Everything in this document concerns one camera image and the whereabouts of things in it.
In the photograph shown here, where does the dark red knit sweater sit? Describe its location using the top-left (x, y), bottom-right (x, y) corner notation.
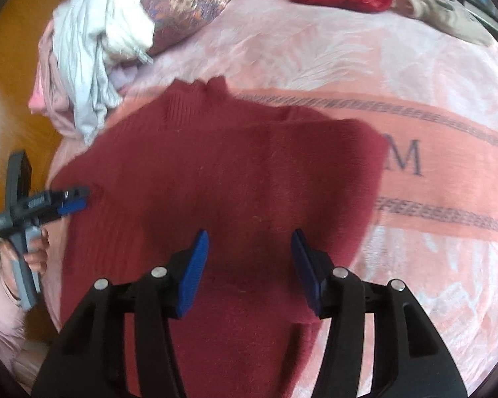
top-left (52, 78), bottom-right (388, 397)

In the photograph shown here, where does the pink sleeve left forearm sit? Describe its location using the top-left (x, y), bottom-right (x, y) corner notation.
top-left (0, 264), bottom-right (48, 388)

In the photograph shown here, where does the pink clothes pile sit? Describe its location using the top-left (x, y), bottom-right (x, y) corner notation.
top-left (29, 22), bottom-right (138, 145)

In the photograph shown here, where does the person's left hand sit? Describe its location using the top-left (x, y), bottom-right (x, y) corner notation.
top-left (0, 228), bottom-right (49, 277)

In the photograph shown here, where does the pink patterned bed blanket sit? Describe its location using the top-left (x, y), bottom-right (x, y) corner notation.
top-left (37, 0), bottom-right (498, 398)

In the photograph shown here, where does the white striped knit garment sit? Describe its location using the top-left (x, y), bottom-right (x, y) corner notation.
top-left (53, 0), bottom-right (154, 145)

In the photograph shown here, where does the purple floral patterned pillow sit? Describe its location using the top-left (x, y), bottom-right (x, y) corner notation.
top-left (141, 0), bottom-right (231, 57)

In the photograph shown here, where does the beige cloth bag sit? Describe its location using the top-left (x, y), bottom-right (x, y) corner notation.
top-left (396, 0), bottom-right (493, 47)

